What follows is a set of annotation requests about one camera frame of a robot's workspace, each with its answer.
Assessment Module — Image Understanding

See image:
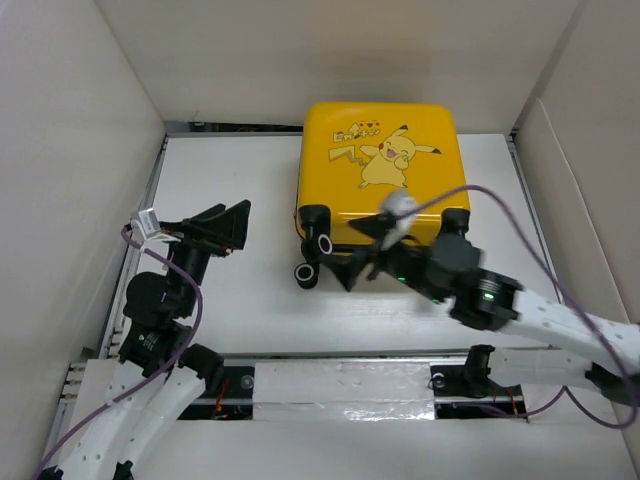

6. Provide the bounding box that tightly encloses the aluminium mounting rail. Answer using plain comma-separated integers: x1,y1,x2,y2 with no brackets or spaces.
59,349,606,421

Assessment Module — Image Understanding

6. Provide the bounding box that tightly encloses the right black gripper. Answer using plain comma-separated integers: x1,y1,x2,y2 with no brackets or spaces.
318,211,445,304

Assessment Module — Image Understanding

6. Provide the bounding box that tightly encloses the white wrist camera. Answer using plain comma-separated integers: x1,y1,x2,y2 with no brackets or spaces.
130,208,162,241
376,189,417,251

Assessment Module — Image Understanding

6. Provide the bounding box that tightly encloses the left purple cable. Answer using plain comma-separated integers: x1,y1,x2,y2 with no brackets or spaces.
32,224,205,476

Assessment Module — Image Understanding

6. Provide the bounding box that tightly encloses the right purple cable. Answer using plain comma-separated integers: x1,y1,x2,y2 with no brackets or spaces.
399,184,640,429

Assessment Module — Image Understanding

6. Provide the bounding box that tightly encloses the yellow suitcase with grey lining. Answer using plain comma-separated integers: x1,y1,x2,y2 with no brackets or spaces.
294,102,470,289

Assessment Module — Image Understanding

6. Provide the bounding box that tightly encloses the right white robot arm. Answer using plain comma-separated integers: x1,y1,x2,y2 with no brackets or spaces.
334,213,639,406

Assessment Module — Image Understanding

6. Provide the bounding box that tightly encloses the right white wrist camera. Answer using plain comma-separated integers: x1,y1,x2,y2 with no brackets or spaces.
376,189,417,251

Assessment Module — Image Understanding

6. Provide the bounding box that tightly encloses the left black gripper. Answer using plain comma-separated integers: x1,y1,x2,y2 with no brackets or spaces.
160,198,251,314

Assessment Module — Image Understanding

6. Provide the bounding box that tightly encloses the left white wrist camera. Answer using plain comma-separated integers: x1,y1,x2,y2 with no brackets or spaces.
130,208,162,241

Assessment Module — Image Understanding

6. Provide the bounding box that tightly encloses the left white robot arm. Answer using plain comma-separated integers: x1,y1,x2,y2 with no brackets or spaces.
33,200,251,479

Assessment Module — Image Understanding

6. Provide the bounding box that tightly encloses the purple cable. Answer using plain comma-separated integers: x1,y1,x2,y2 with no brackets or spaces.
32,224,205,476
399,184,640,429

